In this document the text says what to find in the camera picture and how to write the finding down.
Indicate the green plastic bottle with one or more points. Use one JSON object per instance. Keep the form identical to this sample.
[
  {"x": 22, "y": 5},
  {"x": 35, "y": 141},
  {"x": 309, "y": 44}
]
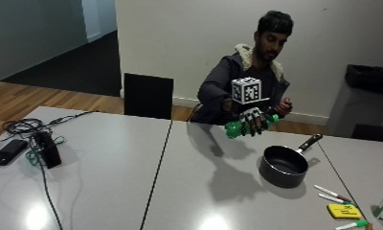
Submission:
[{"x": 233, "y": 129}]

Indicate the black flat power bank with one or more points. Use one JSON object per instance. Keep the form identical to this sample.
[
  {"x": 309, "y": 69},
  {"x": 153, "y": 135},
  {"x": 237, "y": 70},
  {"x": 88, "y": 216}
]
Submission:
[{"x": 7, "y": 152}]

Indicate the black upright box device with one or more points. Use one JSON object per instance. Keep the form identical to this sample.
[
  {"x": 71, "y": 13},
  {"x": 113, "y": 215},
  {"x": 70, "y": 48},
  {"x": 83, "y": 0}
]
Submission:
[{"x": 48, "y": 150}]

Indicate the black chair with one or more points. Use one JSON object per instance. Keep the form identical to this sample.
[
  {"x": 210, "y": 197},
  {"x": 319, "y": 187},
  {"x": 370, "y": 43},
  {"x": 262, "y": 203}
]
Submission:
[
  {"x": 148, "y": 96},
  {"x": 376, "y": 133}
]

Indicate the white marker with green cap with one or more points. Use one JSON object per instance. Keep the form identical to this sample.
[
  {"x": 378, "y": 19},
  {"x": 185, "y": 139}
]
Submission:
[
  {"x": 332, "y": 198},
  {"x": 351, "y": 225}
]

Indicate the yellow sponge block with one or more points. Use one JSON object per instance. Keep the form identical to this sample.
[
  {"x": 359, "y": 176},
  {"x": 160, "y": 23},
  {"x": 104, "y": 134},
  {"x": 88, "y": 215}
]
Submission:
[{"x": 343, "y": 211}]

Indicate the white marker cube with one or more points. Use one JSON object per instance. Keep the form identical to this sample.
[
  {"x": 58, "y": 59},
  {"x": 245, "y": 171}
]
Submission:
[{"x": 246, "y": 91}]

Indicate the grey bin with black bag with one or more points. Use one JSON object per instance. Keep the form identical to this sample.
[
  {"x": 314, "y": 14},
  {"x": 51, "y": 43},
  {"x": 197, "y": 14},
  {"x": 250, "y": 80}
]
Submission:
[{"x": 359, "y": 108}]

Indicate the the person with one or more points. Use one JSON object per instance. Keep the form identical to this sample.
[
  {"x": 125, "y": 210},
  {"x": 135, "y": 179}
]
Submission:
[{"x": 218, "y": 86}]

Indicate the white marker with red cap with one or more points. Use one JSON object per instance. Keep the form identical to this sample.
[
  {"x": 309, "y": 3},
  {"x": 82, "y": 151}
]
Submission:
[{"x": 330, "y": 192}]

